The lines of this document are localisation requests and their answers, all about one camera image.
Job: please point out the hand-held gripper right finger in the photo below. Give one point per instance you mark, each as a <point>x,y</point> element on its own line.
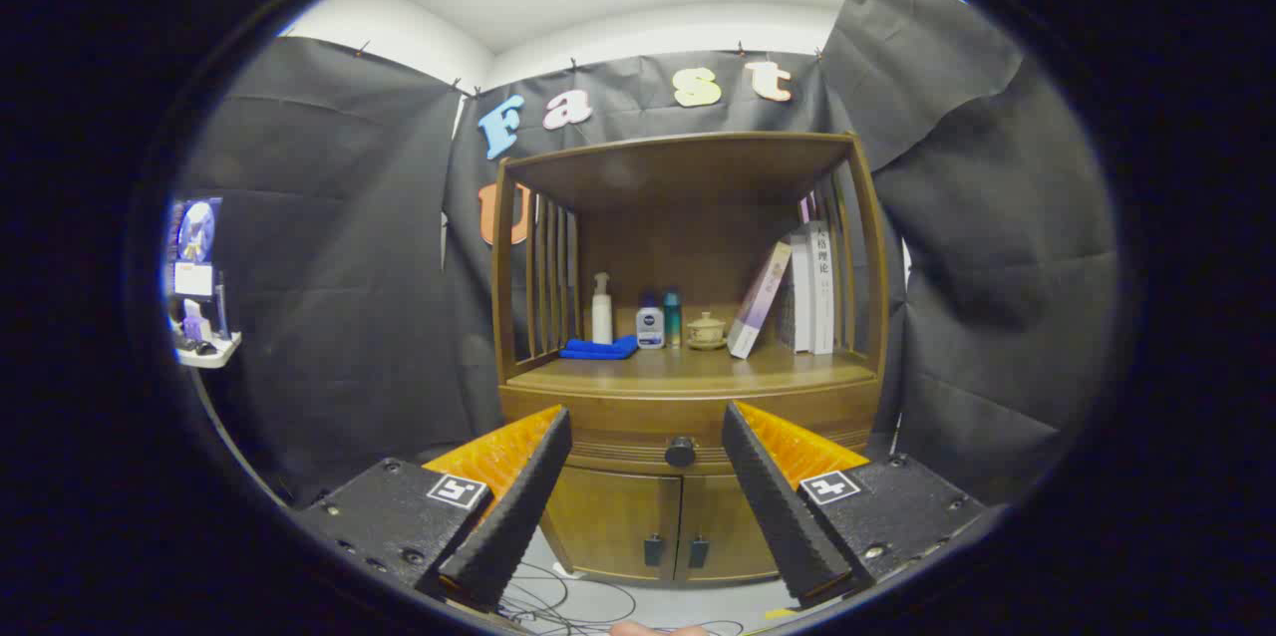
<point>778,516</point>

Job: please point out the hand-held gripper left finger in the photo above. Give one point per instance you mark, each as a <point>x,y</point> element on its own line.
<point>518,516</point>

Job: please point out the wooden drawer with black knob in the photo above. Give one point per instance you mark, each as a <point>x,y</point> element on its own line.
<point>618,417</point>

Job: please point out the wooden cabinet door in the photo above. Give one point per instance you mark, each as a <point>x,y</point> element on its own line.
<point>723,536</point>
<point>608,516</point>

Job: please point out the wooden countertop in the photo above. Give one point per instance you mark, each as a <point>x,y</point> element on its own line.
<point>698,372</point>

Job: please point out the wooden cabinet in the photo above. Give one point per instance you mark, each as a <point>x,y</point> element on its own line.
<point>688,217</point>

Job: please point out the folded blue cloth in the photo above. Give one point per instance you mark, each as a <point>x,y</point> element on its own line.
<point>598,350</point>

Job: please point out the lidded ceramic teacup with saucer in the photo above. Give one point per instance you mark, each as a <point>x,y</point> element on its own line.
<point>706,329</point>

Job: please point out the white pump bottle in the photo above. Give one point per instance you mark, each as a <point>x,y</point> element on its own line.
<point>602,322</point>

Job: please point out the white book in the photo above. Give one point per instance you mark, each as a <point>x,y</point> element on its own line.
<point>823,307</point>

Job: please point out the purple book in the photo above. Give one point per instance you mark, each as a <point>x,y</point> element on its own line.
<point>758,302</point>

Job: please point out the patterned cover book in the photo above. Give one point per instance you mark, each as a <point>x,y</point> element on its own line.
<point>802,297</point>

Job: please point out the teal bottle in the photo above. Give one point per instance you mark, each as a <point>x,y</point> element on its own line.
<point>673,322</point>

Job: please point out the white bottle with blue cap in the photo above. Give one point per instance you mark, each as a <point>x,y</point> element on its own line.
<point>650,329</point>

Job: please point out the white wall shelf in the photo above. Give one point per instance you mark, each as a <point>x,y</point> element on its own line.
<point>214,355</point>

